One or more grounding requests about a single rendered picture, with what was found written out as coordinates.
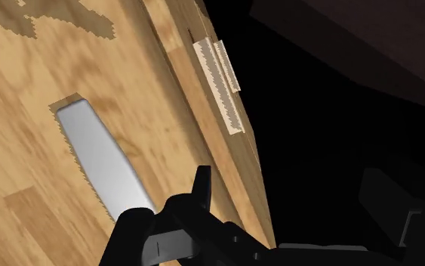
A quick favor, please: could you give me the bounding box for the light wooden desk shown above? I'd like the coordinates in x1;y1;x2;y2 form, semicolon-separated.
0;0;278;266

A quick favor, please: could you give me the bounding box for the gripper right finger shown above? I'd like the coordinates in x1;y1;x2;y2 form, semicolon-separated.
358;167;425;266

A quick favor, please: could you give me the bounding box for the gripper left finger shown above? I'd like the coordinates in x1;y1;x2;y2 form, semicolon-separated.
163;165;278;266

